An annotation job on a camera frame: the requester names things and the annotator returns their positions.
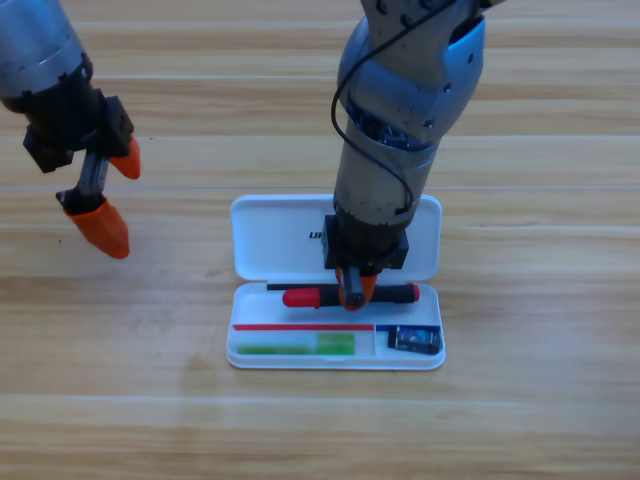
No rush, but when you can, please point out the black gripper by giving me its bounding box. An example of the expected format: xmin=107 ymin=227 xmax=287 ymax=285
xmin=23 ymin=64 xmax=141 ymax=260
xmin=322 ymin=215 xmax=410 ymax=312

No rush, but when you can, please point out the red and black marker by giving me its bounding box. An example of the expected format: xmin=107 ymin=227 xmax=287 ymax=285
xmin=282 ymin=283 xmax=421 ymax=310

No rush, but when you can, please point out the green glue stick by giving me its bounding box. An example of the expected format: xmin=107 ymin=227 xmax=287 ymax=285
xmin=235 ymin=333 xmax=357 ymax=357

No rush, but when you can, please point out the dark blue eraser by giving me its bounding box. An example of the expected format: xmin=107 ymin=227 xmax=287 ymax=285
xmin=387 ymin=324 xmax=444 ymax=356

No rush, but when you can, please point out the white Unitree pencil case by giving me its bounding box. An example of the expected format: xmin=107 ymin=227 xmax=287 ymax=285
xmin=225 ymin=193 xmax=446 ymax=372

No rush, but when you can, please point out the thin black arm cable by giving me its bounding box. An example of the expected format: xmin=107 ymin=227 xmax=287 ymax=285
xmin=330 ymin=0 xmax=454 ymax=211

